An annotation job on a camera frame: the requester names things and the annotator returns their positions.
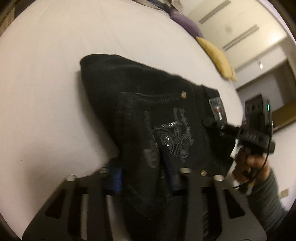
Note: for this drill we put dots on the white bed sheet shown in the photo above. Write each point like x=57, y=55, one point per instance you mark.
x=48, y=130

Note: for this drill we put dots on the grey right sleeve forearm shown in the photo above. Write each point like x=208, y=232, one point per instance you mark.
x=265, y=203

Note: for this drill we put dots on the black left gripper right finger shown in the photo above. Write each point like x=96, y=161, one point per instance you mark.
x=208, y=208

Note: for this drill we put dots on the white wardrobe doors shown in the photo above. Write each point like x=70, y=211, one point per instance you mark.
x=242, y=29

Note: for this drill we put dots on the right hand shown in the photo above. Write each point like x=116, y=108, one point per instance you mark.
x=245, y=162

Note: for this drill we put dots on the black denim pants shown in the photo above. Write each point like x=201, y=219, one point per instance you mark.
x=156, y=121

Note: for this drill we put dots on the yellow pillow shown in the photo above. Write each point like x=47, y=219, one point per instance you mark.
x=219, y=59

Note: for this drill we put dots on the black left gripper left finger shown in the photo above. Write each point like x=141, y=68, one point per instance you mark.
x=77, y=210

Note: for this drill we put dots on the purple pillow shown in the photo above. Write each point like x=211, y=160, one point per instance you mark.
x=186, y=23

